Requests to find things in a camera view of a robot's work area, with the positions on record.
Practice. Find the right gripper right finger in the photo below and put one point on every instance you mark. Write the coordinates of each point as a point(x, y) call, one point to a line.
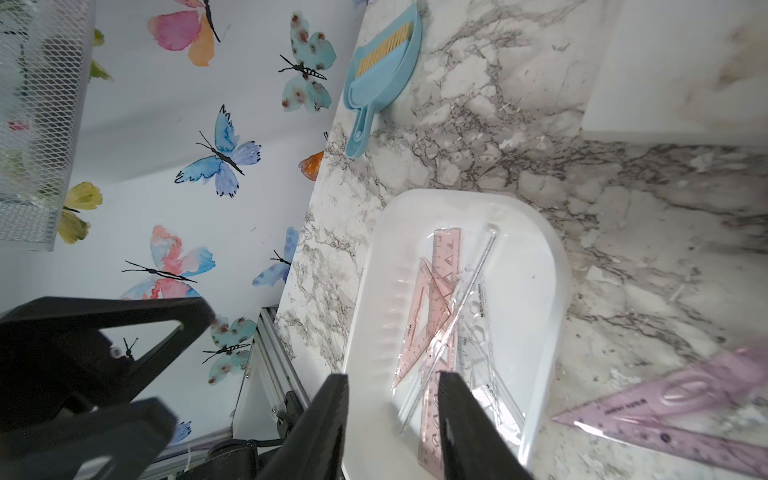
point(471, 447)

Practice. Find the clear triangle ruler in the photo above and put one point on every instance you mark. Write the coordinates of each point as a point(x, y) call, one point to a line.
point(476, 365)

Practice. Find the pink straight ruler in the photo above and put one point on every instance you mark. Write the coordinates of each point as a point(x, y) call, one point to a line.
point(445, 270)

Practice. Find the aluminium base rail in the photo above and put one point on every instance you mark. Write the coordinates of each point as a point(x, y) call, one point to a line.
point(234, 384)

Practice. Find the clear straight ruler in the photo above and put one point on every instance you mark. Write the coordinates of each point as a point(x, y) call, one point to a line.
point(470, 273)

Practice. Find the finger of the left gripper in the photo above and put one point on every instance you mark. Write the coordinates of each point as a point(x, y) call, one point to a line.
point(129, 437)
point(55, 356)

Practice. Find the white wire cage shelf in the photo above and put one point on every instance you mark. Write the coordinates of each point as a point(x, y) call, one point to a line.
point(46, 50)

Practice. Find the white plastic storage box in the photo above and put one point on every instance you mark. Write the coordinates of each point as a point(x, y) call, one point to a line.
point(527, 279)

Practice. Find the white tiered display stand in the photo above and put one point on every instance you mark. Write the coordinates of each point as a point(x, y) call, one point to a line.
point(683, 72)

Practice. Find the teal dustpan brush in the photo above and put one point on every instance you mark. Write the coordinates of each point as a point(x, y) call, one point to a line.
point(378, 73)

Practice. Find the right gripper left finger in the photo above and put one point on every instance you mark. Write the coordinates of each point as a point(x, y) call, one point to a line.
point(315, 447)

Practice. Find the pink triangle ruler small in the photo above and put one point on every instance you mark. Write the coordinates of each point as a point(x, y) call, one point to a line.
point(636, 416)

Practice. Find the pink triangle ruler middle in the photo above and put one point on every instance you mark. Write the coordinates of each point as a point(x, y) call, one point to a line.
point(428, 309)

